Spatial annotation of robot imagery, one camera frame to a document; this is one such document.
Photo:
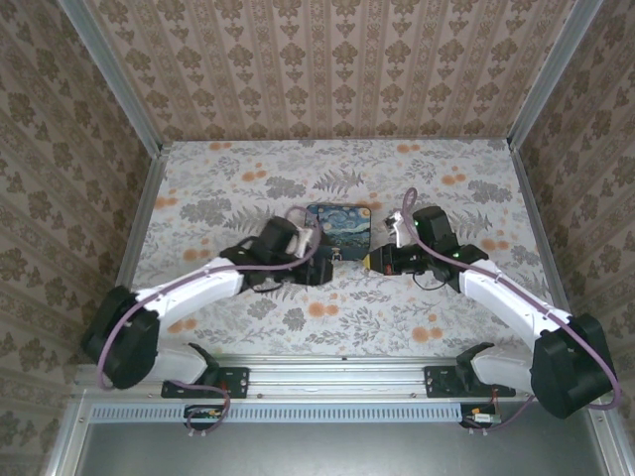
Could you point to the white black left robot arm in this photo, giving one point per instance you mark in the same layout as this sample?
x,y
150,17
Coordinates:
x,y
198,290

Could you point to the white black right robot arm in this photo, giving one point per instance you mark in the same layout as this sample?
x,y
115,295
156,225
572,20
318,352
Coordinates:
x,y
506,302

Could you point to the teal starry night tin box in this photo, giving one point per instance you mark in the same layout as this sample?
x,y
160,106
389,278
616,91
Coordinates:
x,y
342,223

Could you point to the black power connector box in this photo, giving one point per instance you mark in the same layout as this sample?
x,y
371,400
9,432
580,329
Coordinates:
x,y
198,416
481,417

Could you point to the grey metal bench panel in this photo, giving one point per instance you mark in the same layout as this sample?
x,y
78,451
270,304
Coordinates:
x,y
322,451

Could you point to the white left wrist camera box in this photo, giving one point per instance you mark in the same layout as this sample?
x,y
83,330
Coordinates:
x,y
303,243

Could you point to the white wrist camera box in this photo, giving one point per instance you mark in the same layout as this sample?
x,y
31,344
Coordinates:
x,y
397,225
303,243

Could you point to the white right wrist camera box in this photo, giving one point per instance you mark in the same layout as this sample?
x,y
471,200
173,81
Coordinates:
x,y
397,225

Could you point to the aluminium side rail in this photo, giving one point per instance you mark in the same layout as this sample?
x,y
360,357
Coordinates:
x,y
144,218
538,223

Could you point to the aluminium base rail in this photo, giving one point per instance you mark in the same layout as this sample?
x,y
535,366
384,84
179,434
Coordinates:
x,y
337,377

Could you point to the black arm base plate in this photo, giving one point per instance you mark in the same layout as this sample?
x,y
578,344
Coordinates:
x,y
238,382
439,382

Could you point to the aluminium frame post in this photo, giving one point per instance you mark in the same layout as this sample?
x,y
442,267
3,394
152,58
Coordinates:
x,y
550,69
109,74

